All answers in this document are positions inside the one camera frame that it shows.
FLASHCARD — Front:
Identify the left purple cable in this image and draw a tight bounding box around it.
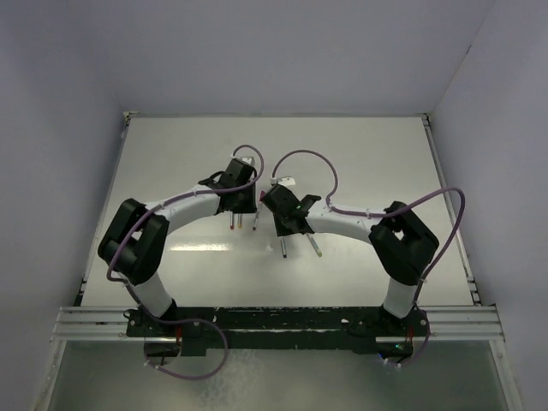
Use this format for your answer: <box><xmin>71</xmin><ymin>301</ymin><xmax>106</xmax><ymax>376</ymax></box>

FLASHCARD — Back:
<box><xmin>105</xmin><ymin>144</ymin><xmax>265</xmax><ymax>331</ymax></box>

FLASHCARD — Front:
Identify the aluminium frame rail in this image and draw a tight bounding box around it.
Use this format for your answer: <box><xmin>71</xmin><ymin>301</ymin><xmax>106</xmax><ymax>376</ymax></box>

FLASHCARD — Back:
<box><xmin>45</xmin><ymin>115</ymin><xmax>523</xmax><ymax>410</ymax></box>

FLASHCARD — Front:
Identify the magenta-end white pen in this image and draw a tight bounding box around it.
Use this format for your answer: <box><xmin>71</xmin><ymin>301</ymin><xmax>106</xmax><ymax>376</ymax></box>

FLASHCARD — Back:
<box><xmin>252</xmin><ymin>208</ymin><xmax>260</xmax><ymax>231</ymax></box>

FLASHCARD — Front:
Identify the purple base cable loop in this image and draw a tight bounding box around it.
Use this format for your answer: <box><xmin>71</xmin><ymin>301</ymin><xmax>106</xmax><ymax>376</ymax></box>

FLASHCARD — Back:
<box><xmin>143</xmin><ymin>320</ymin><xmax>229</xmax><ymax>382</ymax></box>

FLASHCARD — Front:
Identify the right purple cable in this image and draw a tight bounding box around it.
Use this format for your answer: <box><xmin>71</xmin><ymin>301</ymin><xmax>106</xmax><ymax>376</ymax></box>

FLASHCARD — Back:
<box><xmin>270</xmin><ymin>149</ymin><xmax>467</xmax><ymax>307</ymax></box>

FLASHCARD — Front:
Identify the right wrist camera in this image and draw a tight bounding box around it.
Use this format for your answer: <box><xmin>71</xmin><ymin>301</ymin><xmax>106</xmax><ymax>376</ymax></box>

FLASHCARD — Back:
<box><xmin>270</xmin><ymin>176</ymin><xmax>296</xmax><ymax>187</ymax></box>

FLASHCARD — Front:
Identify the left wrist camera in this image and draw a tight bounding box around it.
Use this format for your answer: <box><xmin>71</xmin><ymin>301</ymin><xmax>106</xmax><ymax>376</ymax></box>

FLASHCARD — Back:
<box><xmin>241</xmin><ymin>156</ymin><xmax>255</xmax><ymax>167</ymax></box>

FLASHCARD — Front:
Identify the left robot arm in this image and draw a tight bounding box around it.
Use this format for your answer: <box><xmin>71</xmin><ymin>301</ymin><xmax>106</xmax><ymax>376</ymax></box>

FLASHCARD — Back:
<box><xmin>98</xmin><ymin>158</ymin><xmax>259</xmax><ymax>336</ymax></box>

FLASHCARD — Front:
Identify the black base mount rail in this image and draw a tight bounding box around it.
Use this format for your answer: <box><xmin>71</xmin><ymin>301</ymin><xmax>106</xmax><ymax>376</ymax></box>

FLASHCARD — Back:
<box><xmin>123</xmin><ymin>307</ymin><xmax>430</xmax><ymax>360</ymax></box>

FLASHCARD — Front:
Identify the green-end white pen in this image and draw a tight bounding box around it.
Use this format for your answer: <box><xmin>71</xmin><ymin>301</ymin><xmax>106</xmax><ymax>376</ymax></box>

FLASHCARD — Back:
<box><xmin>307</xmin><ymin>233</ymin><xmax>323</xmax><ymax>258</ymax></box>

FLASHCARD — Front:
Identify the blue-end white pen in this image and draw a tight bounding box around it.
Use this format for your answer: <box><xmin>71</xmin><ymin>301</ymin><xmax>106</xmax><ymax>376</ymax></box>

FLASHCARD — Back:
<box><xmin>280</xmin><ymin>237</ymin><xmax>288</xmax><ymax>259</ymax></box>

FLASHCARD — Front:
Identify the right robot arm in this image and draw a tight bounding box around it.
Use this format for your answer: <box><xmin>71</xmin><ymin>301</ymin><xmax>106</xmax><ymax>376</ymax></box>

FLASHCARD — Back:
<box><xmin>261</xmin><ymin>184</ymin><xmax>439</xmax><ymax>335</ymax></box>

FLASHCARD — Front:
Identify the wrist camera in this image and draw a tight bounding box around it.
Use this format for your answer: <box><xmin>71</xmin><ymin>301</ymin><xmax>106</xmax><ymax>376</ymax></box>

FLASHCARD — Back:
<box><xmin>241</xmin><ymin>156</ymin><xmax>255</xmax><ymax>167</ymax></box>
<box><xmin>270</xmin><ymin>176</ymin><xmax>296</xmax><ymax>187</ymax></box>

